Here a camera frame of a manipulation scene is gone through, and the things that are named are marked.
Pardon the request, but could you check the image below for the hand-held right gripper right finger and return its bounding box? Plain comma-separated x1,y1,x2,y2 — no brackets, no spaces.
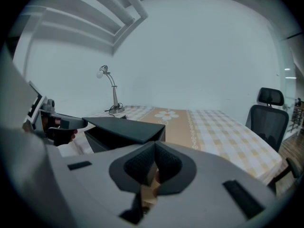
142,141,283,228

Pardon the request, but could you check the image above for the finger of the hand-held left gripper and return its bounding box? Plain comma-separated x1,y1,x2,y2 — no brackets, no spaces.
39,108,95,130

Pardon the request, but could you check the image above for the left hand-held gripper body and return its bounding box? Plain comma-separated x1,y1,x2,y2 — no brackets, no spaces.
22,81,78,147

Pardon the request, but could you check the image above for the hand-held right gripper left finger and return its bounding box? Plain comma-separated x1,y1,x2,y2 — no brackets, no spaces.
62,141,158,228

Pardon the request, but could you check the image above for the black tissue box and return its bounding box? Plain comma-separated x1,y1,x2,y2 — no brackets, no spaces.
82,116,166,153

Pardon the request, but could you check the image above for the metal desk lamp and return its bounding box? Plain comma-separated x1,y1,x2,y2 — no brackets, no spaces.
96,65,125,114

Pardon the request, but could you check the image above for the checkered flower tablecloth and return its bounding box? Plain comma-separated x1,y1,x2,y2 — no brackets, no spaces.
58,105,282,182

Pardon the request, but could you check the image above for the dark table leg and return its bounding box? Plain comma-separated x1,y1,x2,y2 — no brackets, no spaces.
267,166,293,194

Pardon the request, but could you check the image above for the black mesh office chair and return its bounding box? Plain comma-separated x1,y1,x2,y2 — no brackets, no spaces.
245,87,301,194

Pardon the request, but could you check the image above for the dark metal rack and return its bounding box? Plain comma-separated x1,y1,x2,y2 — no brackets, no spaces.
290,98,304,136

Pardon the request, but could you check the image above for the black lamp power cable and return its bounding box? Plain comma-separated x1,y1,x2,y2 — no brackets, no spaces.
104,103,129,120

